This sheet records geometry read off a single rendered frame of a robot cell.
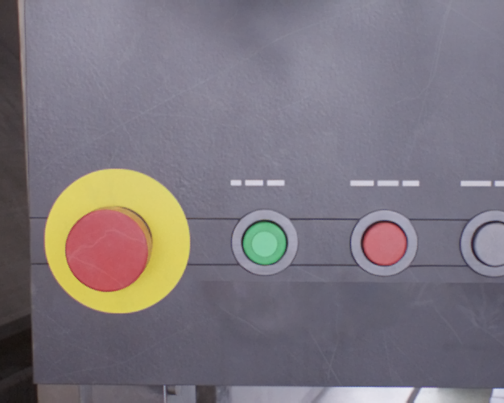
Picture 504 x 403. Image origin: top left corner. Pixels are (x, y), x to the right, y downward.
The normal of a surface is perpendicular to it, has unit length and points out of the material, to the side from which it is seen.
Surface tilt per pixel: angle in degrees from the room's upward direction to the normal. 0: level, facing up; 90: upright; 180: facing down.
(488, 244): 89
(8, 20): 90
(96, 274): 89
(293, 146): 89
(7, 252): 45
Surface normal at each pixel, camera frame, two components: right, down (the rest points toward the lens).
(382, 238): -0.04, 0.11
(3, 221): 0.70, -0.66
